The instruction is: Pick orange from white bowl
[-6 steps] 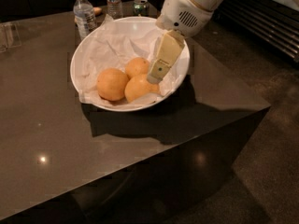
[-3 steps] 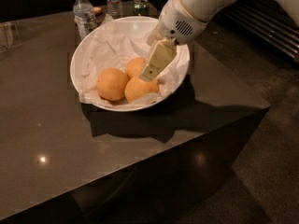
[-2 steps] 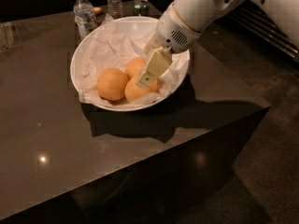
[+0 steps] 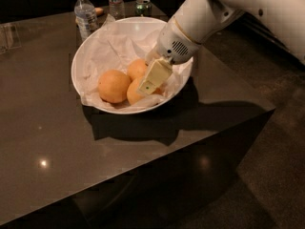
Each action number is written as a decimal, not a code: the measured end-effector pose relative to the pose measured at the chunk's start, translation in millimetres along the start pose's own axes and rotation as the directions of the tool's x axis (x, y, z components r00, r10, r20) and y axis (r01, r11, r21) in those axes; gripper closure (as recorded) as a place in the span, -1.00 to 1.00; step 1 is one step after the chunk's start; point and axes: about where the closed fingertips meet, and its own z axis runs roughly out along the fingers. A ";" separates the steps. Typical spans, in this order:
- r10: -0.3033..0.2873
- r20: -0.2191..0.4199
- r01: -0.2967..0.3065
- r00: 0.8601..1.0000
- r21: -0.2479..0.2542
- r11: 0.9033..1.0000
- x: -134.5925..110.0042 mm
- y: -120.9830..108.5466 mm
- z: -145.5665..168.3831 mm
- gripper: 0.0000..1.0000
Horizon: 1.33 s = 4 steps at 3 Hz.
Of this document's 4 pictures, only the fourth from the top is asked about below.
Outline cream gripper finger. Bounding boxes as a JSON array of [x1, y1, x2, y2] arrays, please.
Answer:
[[137, 57, 173, 95], [145, 46, 160, 65]]

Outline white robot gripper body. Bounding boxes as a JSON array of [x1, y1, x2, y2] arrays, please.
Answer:
[[156, 16, 202, 64]]

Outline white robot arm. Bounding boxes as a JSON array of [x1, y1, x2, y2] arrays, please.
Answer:
[[138, 0, 305, 94]]

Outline rear orange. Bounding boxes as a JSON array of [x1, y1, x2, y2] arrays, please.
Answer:
[[127, 58, 147, 80]]

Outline orange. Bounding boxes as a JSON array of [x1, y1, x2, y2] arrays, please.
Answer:
[[98, 70, 131, 104], [126, 75, 164, 106], [127, 58, 147, 80]]

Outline front right orange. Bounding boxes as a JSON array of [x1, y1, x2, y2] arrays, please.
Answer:
[[126, 75, 164, 106]]

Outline white bowl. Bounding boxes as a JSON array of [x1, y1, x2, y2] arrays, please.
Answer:
[[71, 16, 194, 115]]

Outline left orange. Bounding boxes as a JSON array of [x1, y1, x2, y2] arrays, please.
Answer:
[[98, 70, 131, 104]]

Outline white crumpled paper liner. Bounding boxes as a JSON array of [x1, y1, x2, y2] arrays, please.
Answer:
[[79, 14, 193, 110]]

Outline green metal can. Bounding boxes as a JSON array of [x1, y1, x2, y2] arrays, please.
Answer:
[[134, 0, 152, 16]]

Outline clear water bottle rear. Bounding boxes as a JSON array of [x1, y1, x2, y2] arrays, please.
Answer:
[[108, 0, 125, 20]]

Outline brown bread roll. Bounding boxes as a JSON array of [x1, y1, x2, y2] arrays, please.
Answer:
[[95, 8, 104, 16]]

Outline clear water bottle white cap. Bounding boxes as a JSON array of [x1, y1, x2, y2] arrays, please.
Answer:
[[74, 0, 99, 41]]

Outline clear acrylic stand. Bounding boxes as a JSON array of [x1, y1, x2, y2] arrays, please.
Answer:
[[0, 23, 21, 54]]

